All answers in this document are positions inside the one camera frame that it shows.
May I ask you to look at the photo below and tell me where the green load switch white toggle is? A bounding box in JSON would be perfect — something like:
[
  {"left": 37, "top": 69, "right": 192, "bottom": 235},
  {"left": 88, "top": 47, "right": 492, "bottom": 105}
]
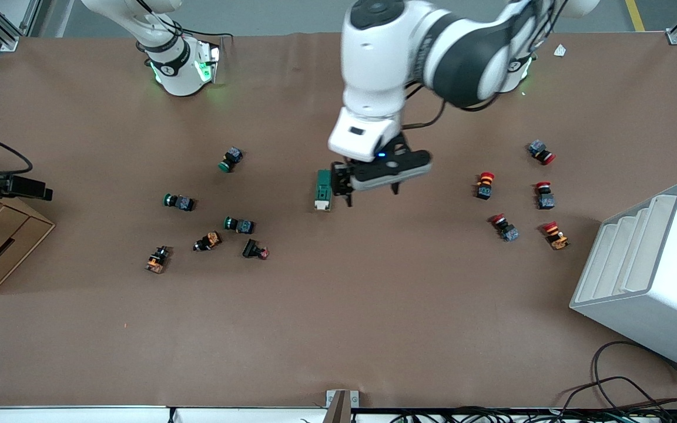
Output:
[{"left": 313, "top": 170, "right": 335, "bottom": 212}]

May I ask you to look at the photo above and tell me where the brown cardboard box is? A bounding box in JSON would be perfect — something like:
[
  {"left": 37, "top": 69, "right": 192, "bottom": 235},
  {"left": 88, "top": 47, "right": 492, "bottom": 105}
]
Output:
[{"left": 0, "top": 197, "right": 56, "bottom": 296}]

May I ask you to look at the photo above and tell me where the red mushroom button orange block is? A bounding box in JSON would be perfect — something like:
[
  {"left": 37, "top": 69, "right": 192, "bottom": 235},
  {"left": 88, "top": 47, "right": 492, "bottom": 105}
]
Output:
[
  {"left": 475, "top": 172, "right": 496, "bottom": 200},
  {"left": 542, "top": 221, "right": 571, "bottom": 251}
]

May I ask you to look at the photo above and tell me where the black button red contact block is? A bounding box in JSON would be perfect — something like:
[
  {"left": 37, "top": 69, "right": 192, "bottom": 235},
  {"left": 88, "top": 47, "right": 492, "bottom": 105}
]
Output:
[{"left": 242, "top": 238, "right": 270, "bottom": 260}]

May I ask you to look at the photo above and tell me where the green push button grey block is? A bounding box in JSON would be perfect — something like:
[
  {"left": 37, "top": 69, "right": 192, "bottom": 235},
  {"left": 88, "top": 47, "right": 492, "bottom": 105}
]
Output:
[
  {"left": 218, "top": 146, "right": 244, "bottom": 173},
  {"left": 223, "top": 216, "right": 255, "bottom": 234},
  {"left": 163, "top": 193, "right": 196, "bottom": 212}
]

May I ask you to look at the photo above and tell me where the red push button grey block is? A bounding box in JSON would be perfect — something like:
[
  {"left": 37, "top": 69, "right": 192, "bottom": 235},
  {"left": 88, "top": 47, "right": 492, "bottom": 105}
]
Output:
[
  {"left": 490, "top": 213, "right": 520, "bottom": 243},
  {"left": 535, "top": 181, "right": 556, "bottom": 210},
  {"left": 528, "top": 139, "right": 557, "bottom": 165}
]

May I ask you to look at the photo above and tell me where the black button orange contact block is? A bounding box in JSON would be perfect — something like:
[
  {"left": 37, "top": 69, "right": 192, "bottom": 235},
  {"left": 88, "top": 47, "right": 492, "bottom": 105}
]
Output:
[
  {"left": 145, "top": 246, "right": 172, "bottom": 274},
  {"left": 193, "top": 231, "right": 223, "bottom": 252}
]

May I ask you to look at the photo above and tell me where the white stepped plastic rack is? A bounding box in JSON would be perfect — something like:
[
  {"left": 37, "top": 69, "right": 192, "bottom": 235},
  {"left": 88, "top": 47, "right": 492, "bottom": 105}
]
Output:
[{"left": 569, "top": 182, "right": 677, "bottom": 378}]

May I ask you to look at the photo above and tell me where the grey metal bracket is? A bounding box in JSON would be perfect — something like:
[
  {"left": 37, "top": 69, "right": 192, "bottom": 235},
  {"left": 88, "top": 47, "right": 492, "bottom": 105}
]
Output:
[{"left": 324, "top": 390, "right": 360, "bottom": 423}]

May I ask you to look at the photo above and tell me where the black cable bundle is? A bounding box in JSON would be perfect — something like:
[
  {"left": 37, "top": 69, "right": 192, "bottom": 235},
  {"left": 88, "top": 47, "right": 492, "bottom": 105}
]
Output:
[{"left": 368, "top": 395, "right": 677, "bottom": 423}]

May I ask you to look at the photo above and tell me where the looped black cable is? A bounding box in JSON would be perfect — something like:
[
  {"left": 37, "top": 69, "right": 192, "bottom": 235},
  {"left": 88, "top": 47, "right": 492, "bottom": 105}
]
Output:
[{"left": 559, "top": 340, "right": 677, "bottom": 407}]

